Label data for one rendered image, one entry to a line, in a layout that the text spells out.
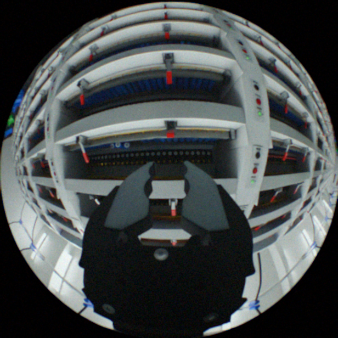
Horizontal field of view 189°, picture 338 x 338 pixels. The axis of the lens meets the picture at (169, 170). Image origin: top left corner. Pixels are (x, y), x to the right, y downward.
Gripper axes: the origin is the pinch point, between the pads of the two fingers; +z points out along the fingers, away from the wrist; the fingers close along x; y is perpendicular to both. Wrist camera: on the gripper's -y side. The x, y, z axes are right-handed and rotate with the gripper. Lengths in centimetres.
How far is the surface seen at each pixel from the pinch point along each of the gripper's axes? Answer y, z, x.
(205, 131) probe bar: 1.3, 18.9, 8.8
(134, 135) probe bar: 1.9, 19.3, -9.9
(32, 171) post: 9, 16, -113
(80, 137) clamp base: -1.3, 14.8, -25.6
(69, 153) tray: 4.9, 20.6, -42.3
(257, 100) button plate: -9.9, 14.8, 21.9
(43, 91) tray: -38, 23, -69
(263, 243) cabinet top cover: 75, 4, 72
